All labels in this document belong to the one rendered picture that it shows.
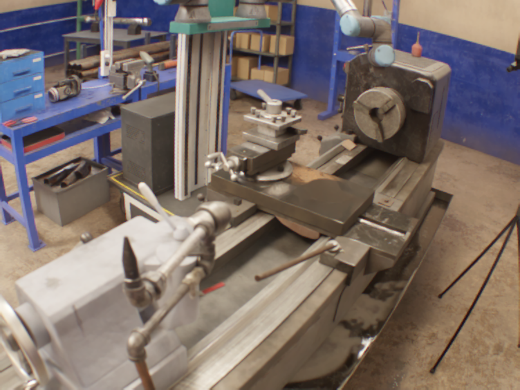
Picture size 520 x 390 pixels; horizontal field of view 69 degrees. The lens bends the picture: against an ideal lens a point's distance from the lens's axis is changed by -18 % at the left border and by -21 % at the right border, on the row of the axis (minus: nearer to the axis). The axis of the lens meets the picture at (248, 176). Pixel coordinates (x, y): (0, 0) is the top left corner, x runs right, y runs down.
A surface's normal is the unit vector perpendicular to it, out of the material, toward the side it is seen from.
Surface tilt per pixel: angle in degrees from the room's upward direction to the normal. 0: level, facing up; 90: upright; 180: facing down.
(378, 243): 0
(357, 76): 90
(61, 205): 90
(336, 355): 0
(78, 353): 70
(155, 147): 90
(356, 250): 0
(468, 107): 90
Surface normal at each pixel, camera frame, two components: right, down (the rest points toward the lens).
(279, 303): 0.06, -0.90
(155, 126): 0.77, 0.33
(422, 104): -0.58, 0.33
